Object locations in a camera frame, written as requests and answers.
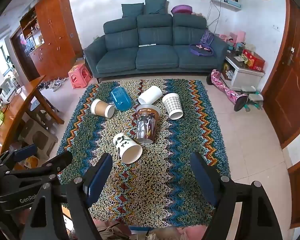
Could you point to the red gift box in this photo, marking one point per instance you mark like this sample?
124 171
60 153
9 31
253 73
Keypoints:
253 60

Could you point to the dark teal sofa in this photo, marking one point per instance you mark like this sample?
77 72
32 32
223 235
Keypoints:
152 43

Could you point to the colourful zigzag shag rug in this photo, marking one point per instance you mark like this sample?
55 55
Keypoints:
159 189

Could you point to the right teal cushion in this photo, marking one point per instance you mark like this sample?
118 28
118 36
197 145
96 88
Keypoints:
155 7

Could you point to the kraft brown paper cup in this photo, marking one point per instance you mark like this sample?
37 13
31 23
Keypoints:
101 108

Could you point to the purple bag on sofa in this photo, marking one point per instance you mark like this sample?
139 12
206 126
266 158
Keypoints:
203 48

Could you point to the white dotted paper cup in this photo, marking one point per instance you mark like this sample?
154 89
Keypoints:
173 106

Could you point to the blue plastic cup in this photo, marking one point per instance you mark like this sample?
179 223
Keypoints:
121 99

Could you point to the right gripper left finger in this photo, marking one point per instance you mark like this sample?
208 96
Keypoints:
83 192

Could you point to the left teal cushion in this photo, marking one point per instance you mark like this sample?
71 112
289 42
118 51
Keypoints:
132 10

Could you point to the purple round cushion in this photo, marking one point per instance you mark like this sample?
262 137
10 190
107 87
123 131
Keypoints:
182 9

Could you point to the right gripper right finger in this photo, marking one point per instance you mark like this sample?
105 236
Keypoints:
257 219

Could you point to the white panda paper cup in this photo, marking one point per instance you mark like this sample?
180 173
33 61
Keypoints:
128 150

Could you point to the wooden wall cabinet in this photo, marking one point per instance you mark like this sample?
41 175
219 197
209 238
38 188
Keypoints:
47 41

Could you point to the teal cushion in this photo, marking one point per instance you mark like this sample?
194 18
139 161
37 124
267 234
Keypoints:
155 7
132 10

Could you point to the white side table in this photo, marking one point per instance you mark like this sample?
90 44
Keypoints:
236 74

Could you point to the pink patterned hoverboard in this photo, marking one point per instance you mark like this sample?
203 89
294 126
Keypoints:
239 100

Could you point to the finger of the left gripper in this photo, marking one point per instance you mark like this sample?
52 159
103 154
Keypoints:
24 153
58 163

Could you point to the wooden door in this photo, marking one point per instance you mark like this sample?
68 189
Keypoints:
282 90

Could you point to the grey plastic stool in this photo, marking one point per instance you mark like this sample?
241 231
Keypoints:
33 133

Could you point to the plain white cup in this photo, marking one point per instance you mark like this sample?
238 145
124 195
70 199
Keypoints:
150 96

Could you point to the pink plastic stool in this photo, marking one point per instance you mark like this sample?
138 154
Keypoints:
79 76

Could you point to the wooden dining table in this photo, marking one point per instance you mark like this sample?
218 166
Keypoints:
18 107

